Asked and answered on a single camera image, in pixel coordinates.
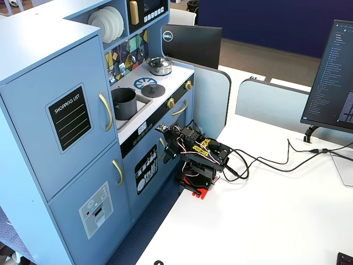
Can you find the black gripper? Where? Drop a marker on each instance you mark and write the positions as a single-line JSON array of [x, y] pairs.
[[171, 149]]

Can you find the dark gray pot lid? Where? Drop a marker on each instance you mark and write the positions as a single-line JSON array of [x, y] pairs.
[[153, 91]]

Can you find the red robot base clamp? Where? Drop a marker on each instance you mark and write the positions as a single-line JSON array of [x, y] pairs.
[[200, 190]]

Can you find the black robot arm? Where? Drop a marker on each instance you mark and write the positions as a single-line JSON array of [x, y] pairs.
[[204, 160]]

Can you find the steel pot with lid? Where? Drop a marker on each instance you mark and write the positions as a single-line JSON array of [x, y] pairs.
[[159, 68]]

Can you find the dishwasher door with dish print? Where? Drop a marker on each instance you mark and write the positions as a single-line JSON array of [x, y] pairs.
[[146, 176]]

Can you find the oven door with window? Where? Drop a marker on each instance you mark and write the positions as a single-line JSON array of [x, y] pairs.
[[182, 121]]

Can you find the gold stove knob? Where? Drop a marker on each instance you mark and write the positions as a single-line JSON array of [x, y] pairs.
[[171, 103], [188, 85]]

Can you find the gray toy sink basin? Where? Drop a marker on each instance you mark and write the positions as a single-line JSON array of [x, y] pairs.
[[143, 107]]

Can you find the dark gray pot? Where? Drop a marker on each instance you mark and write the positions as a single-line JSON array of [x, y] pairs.
[[125, 108]]

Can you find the light blue desk divider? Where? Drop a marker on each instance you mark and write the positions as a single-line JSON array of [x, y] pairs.
[[209, 96], [270, 102]]

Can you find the steel toy ladle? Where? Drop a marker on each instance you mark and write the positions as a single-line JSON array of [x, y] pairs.
[[111, 77]]

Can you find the steel toy spatula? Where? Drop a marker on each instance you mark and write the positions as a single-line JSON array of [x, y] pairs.
[[122, 68]]

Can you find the steel toy round spoon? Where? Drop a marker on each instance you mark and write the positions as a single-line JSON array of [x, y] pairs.
[[133, 58]]

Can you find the small steel toy utensil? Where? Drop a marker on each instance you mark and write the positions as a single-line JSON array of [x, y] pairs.
[[141, 52]]

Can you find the black Dell monitor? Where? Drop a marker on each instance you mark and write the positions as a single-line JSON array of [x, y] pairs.
[[193, 45]]

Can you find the freezer door with dispenser print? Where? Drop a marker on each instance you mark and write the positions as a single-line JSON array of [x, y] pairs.
[[71, 220]]

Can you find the white chair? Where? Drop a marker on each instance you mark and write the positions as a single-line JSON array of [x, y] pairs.
[[182, 17]]

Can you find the fridge door with shopping list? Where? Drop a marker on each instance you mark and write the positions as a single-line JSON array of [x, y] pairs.
[[36, 116]]

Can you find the black toy microwave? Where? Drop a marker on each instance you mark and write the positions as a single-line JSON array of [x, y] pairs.
[[154, 15]]

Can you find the white toy plate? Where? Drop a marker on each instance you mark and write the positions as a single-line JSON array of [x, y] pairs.
[[120, 20], [113, 23], [98, 27]]

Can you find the blue toy kitchen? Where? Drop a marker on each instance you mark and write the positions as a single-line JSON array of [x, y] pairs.
[[41, 69]]

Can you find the gray flat stand plate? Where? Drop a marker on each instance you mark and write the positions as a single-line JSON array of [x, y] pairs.
[[343, 171]]

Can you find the monitor with lit screen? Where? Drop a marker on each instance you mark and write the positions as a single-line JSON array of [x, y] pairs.
[[331, 82]]

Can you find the black keyboard corner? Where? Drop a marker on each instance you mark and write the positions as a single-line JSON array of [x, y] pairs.
[[346, 259]]

